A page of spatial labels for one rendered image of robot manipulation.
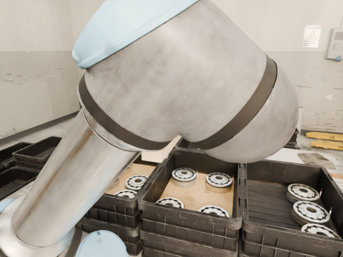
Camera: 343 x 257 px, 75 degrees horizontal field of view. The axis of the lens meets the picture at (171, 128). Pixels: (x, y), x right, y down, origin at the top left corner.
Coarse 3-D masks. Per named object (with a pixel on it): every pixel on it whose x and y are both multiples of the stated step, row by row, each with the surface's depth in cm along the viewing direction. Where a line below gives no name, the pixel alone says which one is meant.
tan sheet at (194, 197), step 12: (204, 180) 95; (168, 192) 87; (180, 192) 87; (192, 192) 87; (204, 192) 87; (228, 192) 87; (192, 204) 80; (204, 204) 80; (216, 204) 80; (228, 204) 80
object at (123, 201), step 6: (162, 162) 89; (156, 168) 85; (150, 174) 80; (150, 180) 77; (144, 186) 73; (138, 192) 70; (102, 198) 69; (108, 198) 68; (114, 198) 68; (120, 198) 67; (126, 198) 67; (132, 198) 67; (120, 204) 68; (126, 204) 67; (132, 204) 67
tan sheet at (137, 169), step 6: (132, 168) 104; (138, 168) 104; (144, 168) 104; (150, 168) 104; (126, 174) 99; (132, 174) 99; (138, 174) 99; (144, 174) 99; (120, 180) 95; (120, 186) 91; (108, 192) 87; (114, 192) 87
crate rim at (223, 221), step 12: (168, 156) 94; (240, 168) 84; (240, 180) 77; (144, 192) 70; (240, 192) 70; (144, 204) 65; (156, 204) 65; (240, 204) 65; (180, 216) 63; (192, 216) 61; (204, 216) 60; (216, 216) 60; (240, 216) 60
